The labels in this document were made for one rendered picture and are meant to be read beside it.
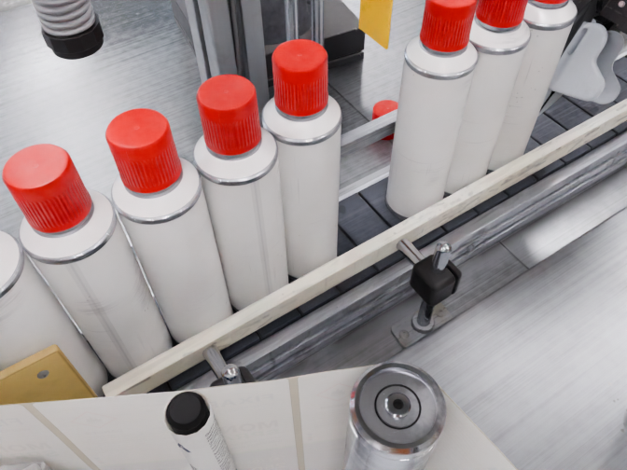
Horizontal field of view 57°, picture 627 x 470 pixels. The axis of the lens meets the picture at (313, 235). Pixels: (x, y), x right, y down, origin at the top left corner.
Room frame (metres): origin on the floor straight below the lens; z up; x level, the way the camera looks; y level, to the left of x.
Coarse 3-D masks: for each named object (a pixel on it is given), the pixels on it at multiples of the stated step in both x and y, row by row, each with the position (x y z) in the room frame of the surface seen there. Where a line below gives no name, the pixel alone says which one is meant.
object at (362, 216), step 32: (544, 128) 0.45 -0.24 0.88; (384, 192) 0.36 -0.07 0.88; (512, 192) 0.36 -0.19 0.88; (352, 224) 0.33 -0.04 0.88; (384, 224) 0.33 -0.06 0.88; (448, 224) 0.32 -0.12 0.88; (352, 288) 0.27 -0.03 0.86; (288, 320) 0.23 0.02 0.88; (224, 352) 0.20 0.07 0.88; (160, 384) 0.18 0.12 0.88
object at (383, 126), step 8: (392, 112) 0.38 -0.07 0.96; (376, 120) 0.37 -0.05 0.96; (384, 120) 0.37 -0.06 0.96; (392, 120) 0.37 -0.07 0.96; (360, 128) 0.36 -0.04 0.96; (368, 128) 0.36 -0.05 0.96; (376, 128) 0.36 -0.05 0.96; (384, 128) 0.36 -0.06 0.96; (392, 128) 0.37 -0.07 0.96; (344, 136) 0.35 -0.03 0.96; (352, 136) 0.35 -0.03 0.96; (360, 136) 0.35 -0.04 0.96; (368, 136) 0.35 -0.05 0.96; (376, 136) 0.36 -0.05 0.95; (384, 136) 0.36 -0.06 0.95; (344, 144) 0.34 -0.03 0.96; (352, 144) 0.35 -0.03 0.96; (360, 144) 0.35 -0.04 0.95; (368, 144) 0.36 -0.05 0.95; (344, 152) 0.34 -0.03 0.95; (352, 152) 0.35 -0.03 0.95; (128, 240) 0.25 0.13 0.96
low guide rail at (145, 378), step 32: (576, 128) 0.41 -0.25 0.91; (608, 128) 0.42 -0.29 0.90; (544, 160) 0.37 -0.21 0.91; (480, 192) 0.33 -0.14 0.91; (416, 224) 0.30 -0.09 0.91; (352, 256) 0.26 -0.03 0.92; (384, 256) 0.28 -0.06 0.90; (288, 288) 0.24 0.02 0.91; (320, 288) 0.24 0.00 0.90; (224, 320) 0.21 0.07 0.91; (256, 320) 0.21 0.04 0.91; (192, 352) 0.18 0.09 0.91; (128, 384) 0.16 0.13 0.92
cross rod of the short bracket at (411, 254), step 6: (402, 240) 0.28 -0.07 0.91; (408, 240) 0.28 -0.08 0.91; (402, 246) 0.28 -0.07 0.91; (408, 246) 0.28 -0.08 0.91; (414, 246) 0.28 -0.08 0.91; (402, 252) 0.27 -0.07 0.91; (408, 252) 0.27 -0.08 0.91; (414, 252) 0.27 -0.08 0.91; (420, 252) 0.27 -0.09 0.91; (408, 258) 0.27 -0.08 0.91; (414, 258) 0.27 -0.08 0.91; (420, 258) 0.26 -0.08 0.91
